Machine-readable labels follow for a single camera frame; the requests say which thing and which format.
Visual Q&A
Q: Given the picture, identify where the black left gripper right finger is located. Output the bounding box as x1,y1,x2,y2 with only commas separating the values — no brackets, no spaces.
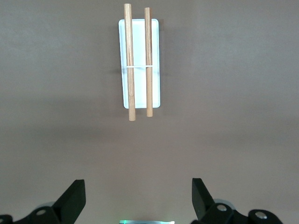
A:
190,178,285,224

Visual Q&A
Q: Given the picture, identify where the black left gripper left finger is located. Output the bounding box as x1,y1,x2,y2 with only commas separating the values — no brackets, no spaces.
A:
0,179,86,224

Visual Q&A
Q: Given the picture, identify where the white rectangular tray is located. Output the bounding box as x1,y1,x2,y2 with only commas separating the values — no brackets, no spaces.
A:
118,3,162,121

